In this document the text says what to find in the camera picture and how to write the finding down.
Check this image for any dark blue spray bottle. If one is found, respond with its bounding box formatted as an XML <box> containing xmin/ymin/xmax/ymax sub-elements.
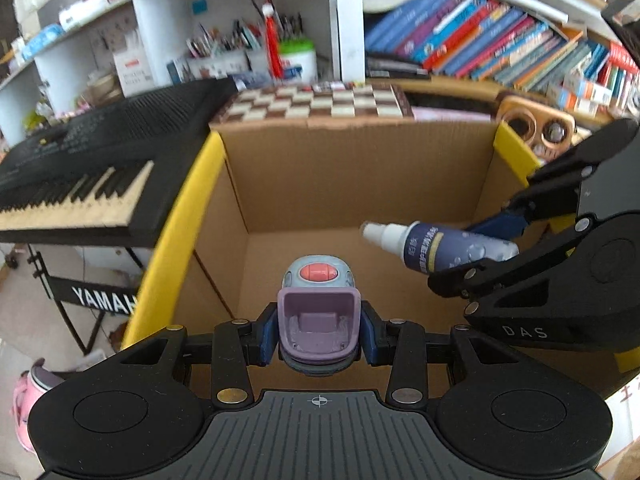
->
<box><xmin>361</xmin><ymin>220</ymin><xmax>521</xmax><ymax>276</ymax></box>

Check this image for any black electronic keyboard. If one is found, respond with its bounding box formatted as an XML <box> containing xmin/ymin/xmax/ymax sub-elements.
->
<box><xmin>0</xmin><ymin>77</ymin><xmax>238</xmax><ymax>248</ymax></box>

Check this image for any black keyboard stand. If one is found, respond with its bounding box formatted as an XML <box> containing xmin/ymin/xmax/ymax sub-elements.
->
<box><xmin>25</xmin><ymin>244</ymin><xmax>151</xmax><ymax>356</ymax></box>

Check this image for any purple and grey toy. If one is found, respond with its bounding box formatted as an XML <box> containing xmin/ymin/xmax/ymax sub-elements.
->
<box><xmin>276</xmin><ymin>254</ymin><xmax>362</xmax><ymax>377</ymax></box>

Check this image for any row of colourful books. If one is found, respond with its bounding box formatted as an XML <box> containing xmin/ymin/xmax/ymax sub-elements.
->
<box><xmin>364</xmin><ymin>0</ymin><xmax>640</xmax><ymax>117</ymax></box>

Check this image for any white pen holder with pens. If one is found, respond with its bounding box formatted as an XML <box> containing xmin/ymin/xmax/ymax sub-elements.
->
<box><xmin>185</xmin><ymin>15</ymin><xmax>266</xmax><ymax>79</ymax></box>

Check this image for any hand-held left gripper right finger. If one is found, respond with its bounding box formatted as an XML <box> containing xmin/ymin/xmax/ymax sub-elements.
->
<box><xmin>361</xmin><ymin>304</ymin><xmax>521</xmax><ymax>406</ymax></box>

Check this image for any cardboard box with yellow tape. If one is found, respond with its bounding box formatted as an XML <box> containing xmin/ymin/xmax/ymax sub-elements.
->
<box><xmin>120</xmin><ymin>120</ymin><xmax>640</xmax><ymax>403</ymax></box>

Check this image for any red tassel ornament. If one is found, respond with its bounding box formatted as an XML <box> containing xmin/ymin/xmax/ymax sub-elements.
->
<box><xmin>250</xmin><ymin>0</ymin><xmax>284</xmax><ymax>81</ymax></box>

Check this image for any white shelf unit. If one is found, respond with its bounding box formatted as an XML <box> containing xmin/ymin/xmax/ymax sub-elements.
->
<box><xmin>0</xmin><ymin>0</ymin><xmax>366</xmax><ymax>151</ymax></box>

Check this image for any black flat case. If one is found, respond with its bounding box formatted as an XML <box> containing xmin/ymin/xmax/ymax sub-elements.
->
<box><xmin>366</xmin><ymin>56</ymin><xmax>431</xmax><ymax>79</ymax></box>

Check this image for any brown wooden toy radio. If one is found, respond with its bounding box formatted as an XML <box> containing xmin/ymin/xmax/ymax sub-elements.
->
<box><xmin>495</xmin><ymin>95</ymin><xmax>577</xmax><ymax>162</ymax></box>

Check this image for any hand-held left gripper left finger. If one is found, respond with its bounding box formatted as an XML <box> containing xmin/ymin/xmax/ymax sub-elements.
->
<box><xmin>119</xmin><ymin>304</ymin><xmax>279</xmax><ymax>408</ymax></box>

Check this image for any blue tissue pack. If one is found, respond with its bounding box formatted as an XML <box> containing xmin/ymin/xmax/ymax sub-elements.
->
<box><xmin>22</xmin><ymin>24</ymin><xmax>66</xmax><ymax>59</ymax></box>

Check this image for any brown and white chessboard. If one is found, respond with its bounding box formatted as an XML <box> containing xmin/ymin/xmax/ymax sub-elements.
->
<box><xmin>210</xmin><ymin>84</ymin><xmax>415</xmax><ymax>123</ymax></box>

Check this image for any white tub with green lid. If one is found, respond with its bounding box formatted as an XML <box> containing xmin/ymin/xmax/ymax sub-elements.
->
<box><xmin>277</xmin><ymin>39</ymin><xmax>319</xmax><ymax>84</ymax></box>

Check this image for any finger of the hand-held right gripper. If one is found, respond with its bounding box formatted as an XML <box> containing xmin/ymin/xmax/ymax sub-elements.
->
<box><xmin>467</xmin><ymin>119</ymin><xmax>640</xmax><ymax>241</ymax></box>
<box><xmin>427</xmin><ymin>216</ymin><xmax>596</xmax><ymax>313</ymax></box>

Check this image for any flat white box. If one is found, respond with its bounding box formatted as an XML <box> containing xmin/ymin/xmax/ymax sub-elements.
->
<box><xmin>59</xmin><ymin>0</ymin><xmax>108</xmax><ymax>32</ymax></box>

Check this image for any white box with red label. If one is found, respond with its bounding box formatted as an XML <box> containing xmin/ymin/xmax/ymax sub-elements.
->
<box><xmin>112</xmin><ymin>52</ymin><xmax>154</xmax><ymax>98</ymax></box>

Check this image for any pink bag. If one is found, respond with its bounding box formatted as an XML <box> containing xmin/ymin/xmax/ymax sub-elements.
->
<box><xmin>10</xmin><ymin>357</ymin><xmax>66</xmax><ymax>453</ymax></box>

